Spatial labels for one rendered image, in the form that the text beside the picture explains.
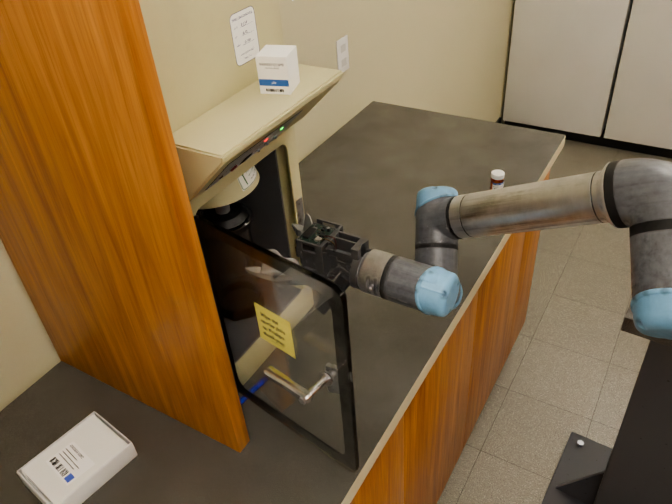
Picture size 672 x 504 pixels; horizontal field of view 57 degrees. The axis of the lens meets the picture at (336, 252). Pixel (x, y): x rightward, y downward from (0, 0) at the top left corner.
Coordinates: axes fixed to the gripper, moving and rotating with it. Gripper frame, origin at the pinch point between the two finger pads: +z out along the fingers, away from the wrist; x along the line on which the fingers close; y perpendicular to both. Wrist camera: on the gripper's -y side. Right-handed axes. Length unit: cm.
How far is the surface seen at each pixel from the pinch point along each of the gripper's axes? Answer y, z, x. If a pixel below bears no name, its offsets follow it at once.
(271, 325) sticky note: 3.1, -14.1, 19.0
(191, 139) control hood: 29.5, -1.5, 14.5
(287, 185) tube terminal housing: 4.2, 5.5, -14.3
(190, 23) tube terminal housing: 42.3, 2.7, 5.8
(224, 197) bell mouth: 11.5, 5.8, 3.3
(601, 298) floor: -122, -47, -158
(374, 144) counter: -27, 27, -89
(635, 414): -62, -68, -47
